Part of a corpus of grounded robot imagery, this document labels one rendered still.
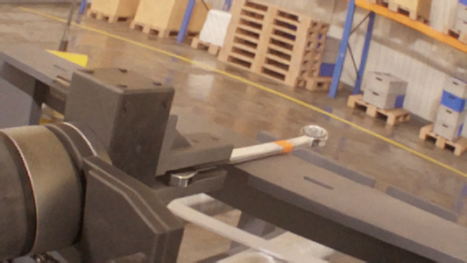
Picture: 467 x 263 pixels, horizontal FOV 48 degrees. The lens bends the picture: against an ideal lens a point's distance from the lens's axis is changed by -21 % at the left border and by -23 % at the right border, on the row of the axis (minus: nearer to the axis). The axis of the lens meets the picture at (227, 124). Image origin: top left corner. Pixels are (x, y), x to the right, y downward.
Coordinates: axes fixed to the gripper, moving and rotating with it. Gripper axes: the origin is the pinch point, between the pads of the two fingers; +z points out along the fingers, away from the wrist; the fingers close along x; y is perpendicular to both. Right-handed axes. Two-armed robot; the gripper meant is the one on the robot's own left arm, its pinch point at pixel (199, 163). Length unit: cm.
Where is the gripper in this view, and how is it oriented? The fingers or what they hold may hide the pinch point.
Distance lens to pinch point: 46.9
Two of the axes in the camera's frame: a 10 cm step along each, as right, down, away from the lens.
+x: -2.6, 9.4, 2.3
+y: -8.1, -3.4, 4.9
